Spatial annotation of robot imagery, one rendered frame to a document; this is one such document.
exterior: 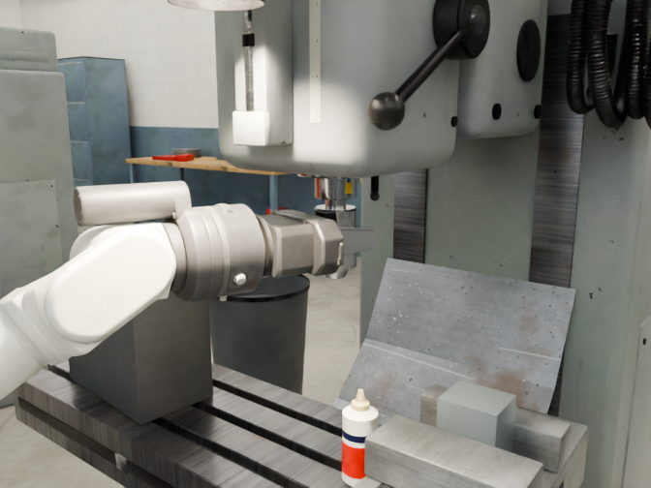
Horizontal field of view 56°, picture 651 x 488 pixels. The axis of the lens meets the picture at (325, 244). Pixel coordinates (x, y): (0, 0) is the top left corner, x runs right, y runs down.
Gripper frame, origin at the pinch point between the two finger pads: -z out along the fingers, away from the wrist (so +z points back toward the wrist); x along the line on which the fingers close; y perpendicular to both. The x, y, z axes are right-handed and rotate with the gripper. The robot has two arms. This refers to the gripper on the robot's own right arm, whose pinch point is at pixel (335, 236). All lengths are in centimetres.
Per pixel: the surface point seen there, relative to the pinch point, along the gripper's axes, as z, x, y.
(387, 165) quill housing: 1.7, -10.6, -8.6
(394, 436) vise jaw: 2.3, -13.7, 16.7
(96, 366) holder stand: 19.1, 33.1, 22.8
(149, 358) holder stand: 14.6, 22.0, 18.7
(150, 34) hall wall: -205, 697, -107
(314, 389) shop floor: -115, 187, 122
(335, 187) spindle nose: 1.4, -2.0, -5.7
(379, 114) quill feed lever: 6.8, -15.8, -13.0
